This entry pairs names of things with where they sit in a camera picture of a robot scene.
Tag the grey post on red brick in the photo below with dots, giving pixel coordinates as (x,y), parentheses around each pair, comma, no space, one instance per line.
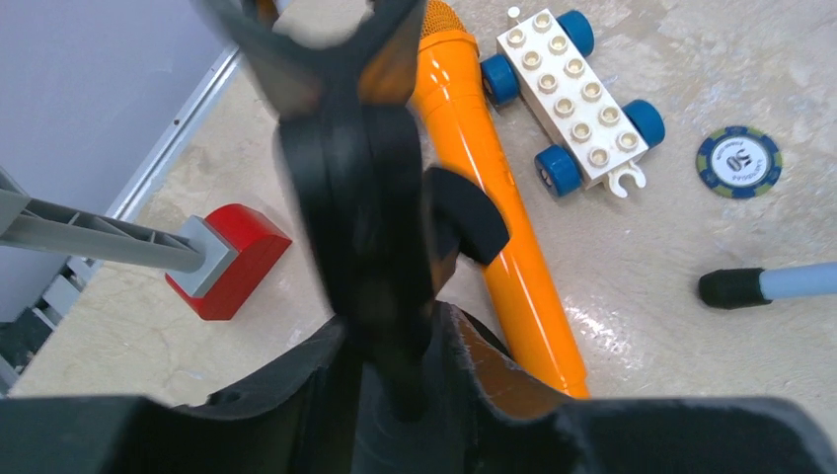
(214,263)

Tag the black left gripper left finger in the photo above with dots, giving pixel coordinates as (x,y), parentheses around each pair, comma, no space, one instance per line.
(297,414)

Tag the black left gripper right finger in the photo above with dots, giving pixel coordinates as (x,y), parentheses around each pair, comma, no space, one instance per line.
(493,416)

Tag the toy brick car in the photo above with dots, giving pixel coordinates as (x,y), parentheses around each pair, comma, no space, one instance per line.
(542,60)

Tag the black microphone stand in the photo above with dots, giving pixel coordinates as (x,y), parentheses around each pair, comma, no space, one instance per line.
(366,216)

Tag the aluminium left edge rail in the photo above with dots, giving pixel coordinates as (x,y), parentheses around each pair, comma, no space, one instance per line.
(74,275)

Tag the light blue music stand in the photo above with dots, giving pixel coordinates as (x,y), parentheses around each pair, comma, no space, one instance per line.
(742,288)

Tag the orange toy microphone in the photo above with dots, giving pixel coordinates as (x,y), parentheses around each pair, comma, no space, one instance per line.
(497,216)

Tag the black ring marker near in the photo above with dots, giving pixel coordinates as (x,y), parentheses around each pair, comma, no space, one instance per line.
(739,162)

